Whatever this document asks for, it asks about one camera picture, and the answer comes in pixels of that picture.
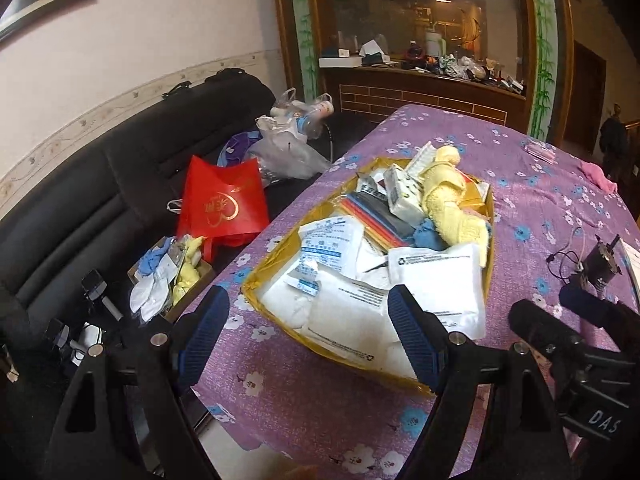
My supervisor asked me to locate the black electric motor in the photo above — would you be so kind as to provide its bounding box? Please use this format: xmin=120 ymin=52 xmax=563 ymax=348
xmin=582 ymin=234 xmax=622 ymax=298

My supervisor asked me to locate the purple floral tablecloth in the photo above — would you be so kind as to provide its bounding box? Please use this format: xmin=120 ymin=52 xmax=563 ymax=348
xmin=194 ymin=105 xmax=639 ymax=479

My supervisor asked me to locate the person in dark clothes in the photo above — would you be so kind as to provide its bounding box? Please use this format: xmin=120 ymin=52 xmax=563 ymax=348
xmin=599 ymin=103 xmax=628 ymax=182

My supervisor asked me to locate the pink packet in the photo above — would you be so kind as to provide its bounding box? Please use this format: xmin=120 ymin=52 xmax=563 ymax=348
xmin=524 ymin=141 xmax=555 ymax=165

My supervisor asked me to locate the cardboard box of cloths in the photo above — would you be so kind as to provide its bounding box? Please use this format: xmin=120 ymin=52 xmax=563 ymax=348
xmin=128 ymin=234 xmax=215 ymax=324

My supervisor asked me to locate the blue knitted cloth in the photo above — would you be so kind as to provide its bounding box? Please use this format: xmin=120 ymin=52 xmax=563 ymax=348
xmin=412 ymin=218 xmax=449 ymax=252

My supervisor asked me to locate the red gift bag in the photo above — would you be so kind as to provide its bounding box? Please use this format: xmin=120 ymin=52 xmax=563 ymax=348
xmin=177 ymin=156 xmax=270 ymax=263

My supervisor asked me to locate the lemon print tissue pack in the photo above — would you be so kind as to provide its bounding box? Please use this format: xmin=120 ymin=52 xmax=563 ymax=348
xmin=383 ymin=164 xmax=425 ymax=228

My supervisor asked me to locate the pink towel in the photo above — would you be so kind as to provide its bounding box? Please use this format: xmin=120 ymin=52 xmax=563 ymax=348
xmin=580 ymin=160 xmax=617 ymax=194

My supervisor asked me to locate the yellow knotted towel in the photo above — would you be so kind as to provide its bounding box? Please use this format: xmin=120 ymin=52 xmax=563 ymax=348
xmin=419 ymin=145 xmax=489 ymax=268

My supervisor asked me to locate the black leather sofa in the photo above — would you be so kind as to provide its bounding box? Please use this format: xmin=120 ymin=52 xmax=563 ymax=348
xmin=1 ymin=68 xmax=276 ymax=352

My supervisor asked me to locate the white notepad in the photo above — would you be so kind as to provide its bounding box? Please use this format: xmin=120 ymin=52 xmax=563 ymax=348
xmin=620 ymin=240 xmax=640 ymax=302

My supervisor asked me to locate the white packet red text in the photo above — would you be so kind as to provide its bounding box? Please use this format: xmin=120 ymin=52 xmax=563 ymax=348
xmin=387 ymin=244 xmax=486 ymax=340

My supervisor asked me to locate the white foam box yellow tape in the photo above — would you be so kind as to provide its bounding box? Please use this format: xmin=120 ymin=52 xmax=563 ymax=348
xmin=242 ymin=157 xmax=494 ymax=390

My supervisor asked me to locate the wooden brick counter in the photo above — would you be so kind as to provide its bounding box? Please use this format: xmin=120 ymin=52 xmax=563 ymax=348
xmin=320 ymin=67 xmax=530 ymax=133

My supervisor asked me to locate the coloured cloth stack packet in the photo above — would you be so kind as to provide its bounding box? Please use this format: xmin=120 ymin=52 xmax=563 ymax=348
xmin=332 ymin=191 xmax=414 ymax=252

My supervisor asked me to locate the white printed packet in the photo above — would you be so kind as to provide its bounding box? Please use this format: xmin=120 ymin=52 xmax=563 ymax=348
xmin=284 ymin=216 xmax=364 ymax=297

